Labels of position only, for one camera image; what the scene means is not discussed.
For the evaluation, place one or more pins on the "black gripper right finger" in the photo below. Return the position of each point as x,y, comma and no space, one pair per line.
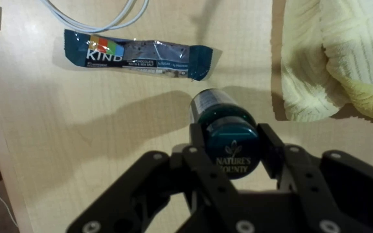
337,194

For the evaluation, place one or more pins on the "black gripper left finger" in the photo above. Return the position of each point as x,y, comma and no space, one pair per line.
169,189

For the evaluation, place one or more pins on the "dark green supplement bottle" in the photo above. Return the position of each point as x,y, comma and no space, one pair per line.
227,130

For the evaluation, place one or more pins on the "yellow towel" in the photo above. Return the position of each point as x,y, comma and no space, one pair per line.
324,56

